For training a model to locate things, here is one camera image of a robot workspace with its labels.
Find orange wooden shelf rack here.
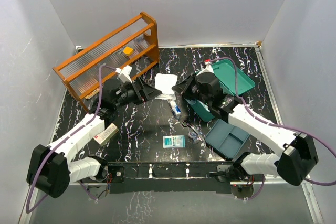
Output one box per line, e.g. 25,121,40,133
53,12,160,111

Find white gauze packet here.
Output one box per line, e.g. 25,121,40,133
154,73,177,100

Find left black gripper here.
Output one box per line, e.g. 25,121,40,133
113,76,161,109

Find blue-grey divider tray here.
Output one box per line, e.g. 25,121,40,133
205,120,249,159

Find white blue bandage roll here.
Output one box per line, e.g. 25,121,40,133
168,100,182,119

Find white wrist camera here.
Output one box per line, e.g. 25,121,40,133
196,60,214,76
115,65,132,83

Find yellow-orange small block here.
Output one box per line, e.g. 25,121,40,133
123,46,134,57

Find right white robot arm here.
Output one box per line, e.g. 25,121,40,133
172,72,318,186

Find small tape roll bag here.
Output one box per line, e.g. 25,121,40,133
188,131,203,143

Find cream medicine carton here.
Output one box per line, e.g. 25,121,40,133
93,123,119,146

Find black handled scissors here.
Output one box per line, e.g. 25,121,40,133
181,120,203,139

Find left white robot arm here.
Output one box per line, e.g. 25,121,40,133
26,77,162,198

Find teal white sachet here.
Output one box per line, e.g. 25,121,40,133
163,135,185,148

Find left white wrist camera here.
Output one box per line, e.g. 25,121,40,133
115,65,132,83

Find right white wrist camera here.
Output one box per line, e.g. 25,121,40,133
196,60,214,76

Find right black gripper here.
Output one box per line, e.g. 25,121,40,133
173,73,211,106

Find teal medicine box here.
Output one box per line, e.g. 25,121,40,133
186,59,255,122

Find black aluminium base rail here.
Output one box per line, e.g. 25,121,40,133
28,161,313,196

